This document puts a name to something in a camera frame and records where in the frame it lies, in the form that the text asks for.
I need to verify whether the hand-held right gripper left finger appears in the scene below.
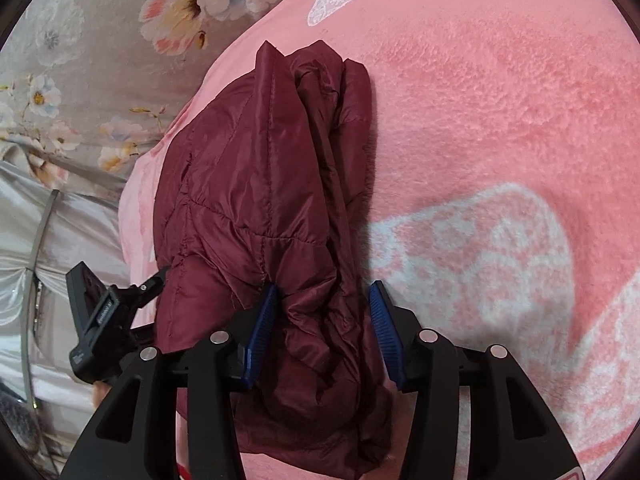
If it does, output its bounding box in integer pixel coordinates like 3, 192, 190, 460
60, 283, 280, 480

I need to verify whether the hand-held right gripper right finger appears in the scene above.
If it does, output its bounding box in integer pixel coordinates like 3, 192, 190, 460
368, 281, 584, 480

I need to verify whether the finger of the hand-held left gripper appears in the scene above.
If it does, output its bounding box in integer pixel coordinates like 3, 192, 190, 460
129, 267, 169, 311

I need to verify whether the maroon puffer jacket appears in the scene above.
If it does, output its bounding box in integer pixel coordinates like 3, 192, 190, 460
153, 40, 397, 468

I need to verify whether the person's left hand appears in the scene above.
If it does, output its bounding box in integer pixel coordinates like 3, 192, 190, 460
91, 381, 117, 407

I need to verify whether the silver satin pleated cloth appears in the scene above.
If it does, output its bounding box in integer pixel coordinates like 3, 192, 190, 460
0, 159, 132, 466

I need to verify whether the dark fuzzy cloth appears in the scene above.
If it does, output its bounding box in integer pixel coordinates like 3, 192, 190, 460
0, 382, 43, 453

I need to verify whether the pink fleece blanket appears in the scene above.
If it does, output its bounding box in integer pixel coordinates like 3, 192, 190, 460
117, 0, 640, 480

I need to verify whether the grey floral bedsheet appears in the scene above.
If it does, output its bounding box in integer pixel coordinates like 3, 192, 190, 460
0, 0, 331, 196

